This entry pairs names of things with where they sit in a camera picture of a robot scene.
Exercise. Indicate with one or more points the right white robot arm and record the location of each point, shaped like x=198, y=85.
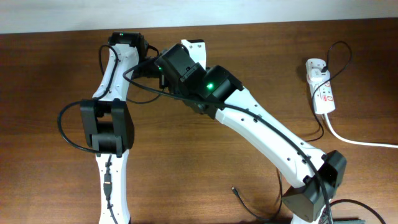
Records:
x=313, y=175

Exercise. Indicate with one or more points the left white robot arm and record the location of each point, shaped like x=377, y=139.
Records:
x=108, y=126

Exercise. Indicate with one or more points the white USB charger plug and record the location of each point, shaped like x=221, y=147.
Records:
x=315, y=76

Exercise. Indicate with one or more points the white power strip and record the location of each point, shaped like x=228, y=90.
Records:
x=323, y=100

